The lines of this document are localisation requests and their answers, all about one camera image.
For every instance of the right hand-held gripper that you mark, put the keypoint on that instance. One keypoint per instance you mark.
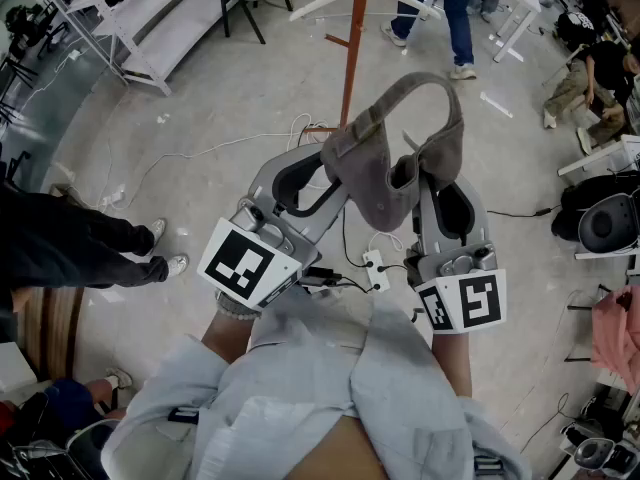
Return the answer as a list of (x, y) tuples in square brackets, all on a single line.
[(470, 303)]

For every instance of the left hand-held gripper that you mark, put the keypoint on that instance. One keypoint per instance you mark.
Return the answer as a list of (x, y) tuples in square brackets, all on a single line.
[(240, 268)]

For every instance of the grey denim cap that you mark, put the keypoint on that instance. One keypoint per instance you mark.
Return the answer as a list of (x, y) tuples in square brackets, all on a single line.
[(360, 168)]

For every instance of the orange coat stand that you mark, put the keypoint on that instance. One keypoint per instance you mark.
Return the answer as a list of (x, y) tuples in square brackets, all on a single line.
[(352, 43)]

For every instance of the person's left forearm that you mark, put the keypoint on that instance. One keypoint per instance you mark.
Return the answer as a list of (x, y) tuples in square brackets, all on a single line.
[(225, 335)]

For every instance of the person's right forearm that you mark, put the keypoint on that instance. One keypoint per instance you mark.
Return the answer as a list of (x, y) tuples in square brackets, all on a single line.
[(452, 363)]

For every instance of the white metal shelf rack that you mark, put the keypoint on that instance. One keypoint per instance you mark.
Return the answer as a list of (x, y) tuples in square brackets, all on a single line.
[(150, 33)]

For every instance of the black power adapter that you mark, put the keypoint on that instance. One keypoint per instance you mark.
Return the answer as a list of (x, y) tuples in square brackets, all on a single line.
[(320, 277)]

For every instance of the white power strip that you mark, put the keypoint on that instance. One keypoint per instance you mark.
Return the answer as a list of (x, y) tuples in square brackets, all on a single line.
[(376, 270)]

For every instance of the black bag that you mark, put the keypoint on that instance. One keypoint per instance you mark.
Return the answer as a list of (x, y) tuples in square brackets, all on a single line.
[(575, 203)]

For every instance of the short white plank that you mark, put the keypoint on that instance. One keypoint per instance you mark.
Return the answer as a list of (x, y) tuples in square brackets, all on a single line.
[(496, 104)]

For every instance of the white table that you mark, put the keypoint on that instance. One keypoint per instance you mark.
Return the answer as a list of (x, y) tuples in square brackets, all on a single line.
[(520, 3), (600, 155)]

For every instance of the person's light blue shirt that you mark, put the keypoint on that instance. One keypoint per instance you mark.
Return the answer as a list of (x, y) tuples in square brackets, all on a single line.
[(300, 368)]

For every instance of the white plug adapter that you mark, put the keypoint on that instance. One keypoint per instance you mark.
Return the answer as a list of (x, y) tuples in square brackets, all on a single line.
[(114, 197)]

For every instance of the pink cloth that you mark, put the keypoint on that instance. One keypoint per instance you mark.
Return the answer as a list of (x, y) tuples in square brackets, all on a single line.
[(617, 333)]

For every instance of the long white plank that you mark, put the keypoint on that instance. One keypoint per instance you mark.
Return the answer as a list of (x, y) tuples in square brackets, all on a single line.
[(350, 0)]

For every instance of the wooden bench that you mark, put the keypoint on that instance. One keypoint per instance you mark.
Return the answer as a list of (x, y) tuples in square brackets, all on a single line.
[(52, 333)]

